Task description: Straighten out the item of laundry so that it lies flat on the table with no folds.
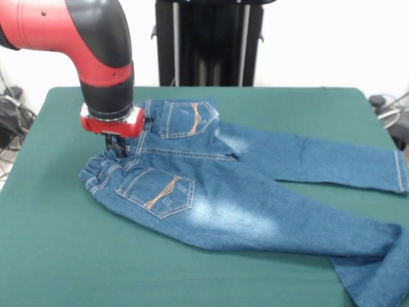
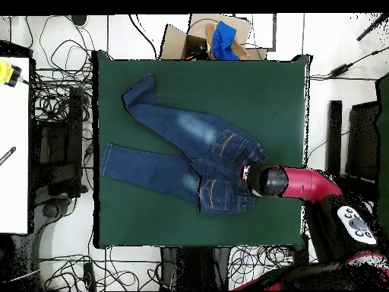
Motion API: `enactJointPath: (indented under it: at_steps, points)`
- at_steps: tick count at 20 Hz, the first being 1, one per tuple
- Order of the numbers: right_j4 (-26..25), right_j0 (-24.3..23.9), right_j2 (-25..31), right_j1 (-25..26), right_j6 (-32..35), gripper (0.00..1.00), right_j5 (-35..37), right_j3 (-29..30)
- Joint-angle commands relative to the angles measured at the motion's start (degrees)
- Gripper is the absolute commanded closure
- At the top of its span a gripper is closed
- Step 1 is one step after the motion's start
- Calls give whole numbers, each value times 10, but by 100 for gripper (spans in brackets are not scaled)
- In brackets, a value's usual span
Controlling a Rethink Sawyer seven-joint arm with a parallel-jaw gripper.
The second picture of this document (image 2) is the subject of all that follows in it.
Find dark grey round object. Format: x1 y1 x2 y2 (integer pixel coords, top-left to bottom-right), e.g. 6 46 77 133
71 14 89 27

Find dark green table cloth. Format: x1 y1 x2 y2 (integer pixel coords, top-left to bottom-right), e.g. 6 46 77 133
91 49 314 249

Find black power strip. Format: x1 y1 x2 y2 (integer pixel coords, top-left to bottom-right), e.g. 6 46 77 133
83 262 96 291
292 233 310 268

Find bright blue cloth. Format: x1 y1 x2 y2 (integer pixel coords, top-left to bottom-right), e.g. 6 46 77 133
210 20 241 61

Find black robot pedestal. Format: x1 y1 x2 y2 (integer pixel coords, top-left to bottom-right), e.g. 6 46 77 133
159 246 232 291

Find black chair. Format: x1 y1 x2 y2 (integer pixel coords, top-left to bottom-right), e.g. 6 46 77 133
30 86 89 205

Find black power adapter with cable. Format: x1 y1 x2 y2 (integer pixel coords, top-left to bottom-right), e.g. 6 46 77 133
327 45 389 78

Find white side table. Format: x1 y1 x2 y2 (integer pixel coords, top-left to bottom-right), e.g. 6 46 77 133
0 56 30 234

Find yellow and black tool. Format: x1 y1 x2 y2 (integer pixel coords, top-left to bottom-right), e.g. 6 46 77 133
0 59 23 88

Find black marker pen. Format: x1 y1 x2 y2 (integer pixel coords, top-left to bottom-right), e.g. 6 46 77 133
0 146 17 167

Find tan brown cloth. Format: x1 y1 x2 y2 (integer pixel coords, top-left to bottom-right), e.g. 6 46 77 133
204 23 252 61

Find white board with dark frame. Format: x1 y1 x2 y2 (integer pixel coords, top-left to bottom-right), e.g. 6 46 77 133
235 13 277 52

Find blue denim jeans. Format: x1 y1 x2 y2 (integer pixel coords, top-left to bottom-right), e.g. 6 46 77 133
100 72 269 215

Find black rod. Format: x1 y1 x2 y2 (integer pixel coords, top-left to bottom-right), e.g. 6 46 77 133
356 13 388 42

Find green cloth on side table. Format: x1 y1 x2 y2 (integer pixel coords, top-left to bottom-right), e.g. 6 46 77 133
375 72 389 241

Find brown cardboard box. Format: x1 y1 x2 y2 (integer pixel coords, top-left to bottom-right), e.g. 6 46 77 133
159 13 268 61

